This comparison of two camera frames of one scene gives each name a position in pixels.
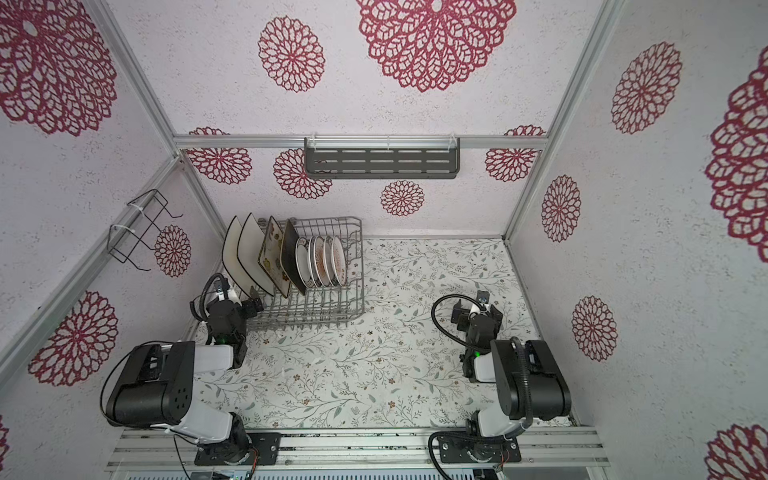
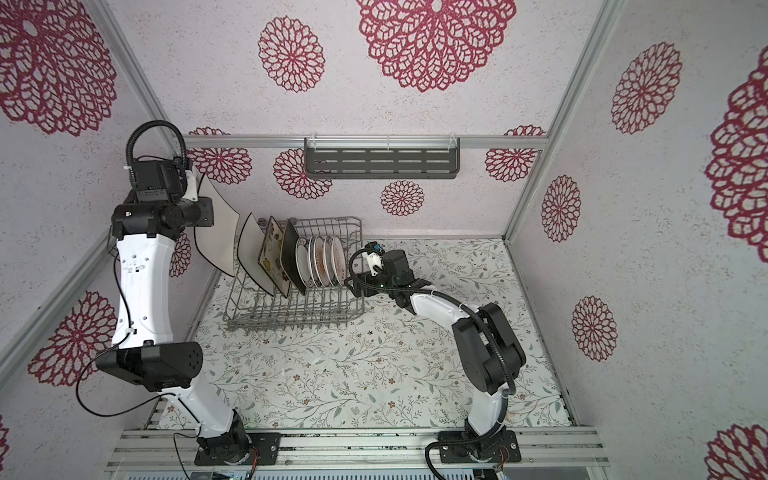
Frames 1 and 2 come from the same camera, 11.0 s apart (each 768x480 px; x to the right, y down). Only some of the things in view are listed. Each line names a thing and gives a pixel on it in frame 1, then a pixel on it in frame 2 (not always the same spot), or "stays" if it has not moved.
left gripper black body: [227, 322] → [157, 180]
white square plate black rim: [230, 259] → [217, 243]
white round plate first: [303, 261] stays
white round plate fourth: [338, 261] stays
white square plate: [249, 247] stays
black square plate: [288, 255] stays
